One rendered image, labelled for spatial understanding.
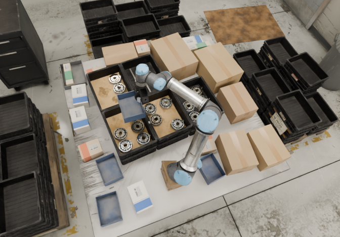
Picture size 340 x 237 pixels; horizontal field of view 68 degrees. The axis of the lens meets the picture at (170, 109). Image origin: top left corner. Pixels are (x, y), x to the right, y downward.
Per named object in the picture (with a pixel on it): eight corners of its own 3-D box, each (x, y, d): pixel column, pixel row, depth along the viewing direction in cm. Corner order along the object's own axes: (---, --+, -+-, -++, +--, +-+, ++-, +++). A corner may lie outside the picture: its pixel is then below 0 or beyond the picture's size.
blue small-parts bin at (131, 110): (145, 117, 179) (145, 112, 173) (124, 123, 176) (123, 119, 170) (137, 94, 188) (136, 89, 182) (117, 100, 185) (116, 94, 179)
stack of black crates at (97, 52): (123, 46, 332) (122, 33, 313) (129, 63, 319) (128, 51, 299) (93, 53, 323) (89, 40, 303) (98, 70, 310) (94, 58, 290)
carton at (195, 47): (207, 45, 261) (208, 40, 256) (210, 49, 258) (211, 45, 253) (186, 49, 255) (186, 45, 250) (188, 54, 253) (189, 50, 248)
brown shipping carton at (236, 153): (251, 170, 205) (259, 163, 191) (226, 176, 201) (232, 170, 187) (238, 136, 218) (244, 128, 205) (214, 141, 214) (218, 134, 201)
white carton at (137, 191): (153, 208, 185) (153, 206, 177) (137, 215, 181) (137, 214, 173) (142, 183, 193) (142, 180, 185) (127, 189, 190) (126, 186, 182)
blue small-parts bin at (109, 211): (123, 220, 179) (122, 219, 173) (101, 227, 176) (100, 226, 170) (117, 192, 188) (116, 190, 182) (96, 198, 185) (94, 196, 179)
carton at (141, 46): (150, 56, 246) (150, 50, 239) (138, 58, 243) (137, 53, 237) (145, 44, 253) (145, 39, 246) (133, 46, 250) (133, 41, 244)
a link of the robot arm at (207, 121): (193, 178, 172) (224, 110, 150) (186, 191, 159) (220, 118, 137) (177, 170, 175) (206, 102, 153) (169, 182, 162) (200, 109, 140)
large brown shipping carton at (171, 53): (195, 74, 248) (198, 60, 231) (168, 85, 240) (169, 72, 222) (175, 46, 265) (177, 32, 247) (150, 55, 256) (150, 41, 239)
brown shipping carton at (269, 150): (282, 162, 210) (291, 156, 196) (259, 172, 204) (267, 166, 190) (263, 131, 223) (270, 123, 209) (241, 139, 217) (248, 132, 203)
